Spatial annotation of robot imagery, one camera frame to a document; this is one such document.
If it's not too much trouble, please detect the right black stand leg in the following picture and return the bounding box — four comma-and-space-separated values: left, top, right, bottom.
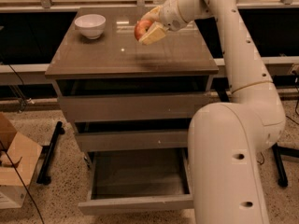
272, 144, 299, 188

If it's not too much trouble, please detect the red apple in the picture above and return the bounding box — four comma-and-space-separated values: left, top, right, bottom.
135, 20, 152, 40

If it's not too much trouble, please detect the grey drawer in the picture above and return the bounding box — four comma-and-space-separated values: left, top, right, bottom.
57, 76, 210, 123
75, 118, 191, 152
78, 148, 193, 215

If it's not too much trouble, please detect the cardboard box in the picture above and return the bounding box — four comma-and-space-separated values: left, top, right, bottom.
0, 113, 42, 209

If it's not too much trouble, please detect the white ceramic bowl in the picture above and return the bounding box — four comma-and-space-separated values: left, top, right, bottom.
75, 14, 106, 39

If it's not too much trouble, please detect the top grey drawer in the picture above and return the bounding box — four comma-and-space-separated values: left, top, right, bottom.
57, 76, 210, 123

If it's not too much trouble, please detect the black stand leg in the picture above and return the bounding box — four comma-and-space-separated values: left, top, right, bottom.
36, 121, 64, 185
272, 144, 299, 188

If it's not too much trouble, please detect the middle grey drawer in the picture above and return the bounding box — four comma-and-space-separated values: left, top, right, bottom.
75, 118, 191, 152

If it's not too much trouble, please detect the bottom grey drawer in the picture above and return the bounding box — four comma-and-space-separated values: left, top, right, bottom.
78, 148, 193, 215

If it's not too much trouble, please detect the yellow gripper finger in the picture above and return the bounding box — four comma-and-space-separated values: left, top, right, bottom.
141, 6, 161, 22
138, 22, 167, 45

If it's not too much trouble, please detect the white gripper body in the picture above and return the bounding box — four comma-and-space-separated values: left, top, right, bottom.
159, 0, 191, 32

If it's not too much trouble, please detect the black cable at left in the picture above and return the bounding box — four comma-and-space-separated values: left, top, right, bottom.
0, 53, 46, 224

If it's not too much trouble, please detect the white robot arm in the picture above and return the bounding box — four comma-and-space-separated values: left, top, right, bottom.
136, 0, 286, 224

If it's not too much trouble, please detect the left black stand leg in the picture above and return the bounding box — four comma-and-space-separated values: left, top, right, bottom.
36, 121, 64, 185

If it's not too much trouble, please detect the grey drawer cabinet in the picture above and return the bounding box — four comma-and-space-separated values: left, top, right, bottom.
44, 6, 220, 170

